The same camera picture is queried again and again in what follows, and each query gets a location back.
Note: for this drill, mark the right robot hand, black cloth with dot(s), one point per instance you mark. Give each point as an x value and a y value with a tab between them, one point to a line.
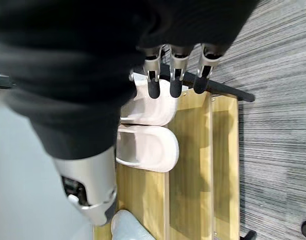
68	62

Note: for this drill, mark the white slipper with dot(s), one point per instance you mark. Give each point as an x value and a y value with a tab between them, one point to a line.
155	110
152	147

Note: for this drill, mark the pale grey slipper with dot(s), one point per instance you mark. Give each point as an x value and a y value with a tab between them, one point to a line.
127	226

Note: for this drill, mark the wooden shoe rack, black frame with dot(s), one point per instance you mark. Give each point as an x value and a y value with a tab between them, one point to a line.
192	162

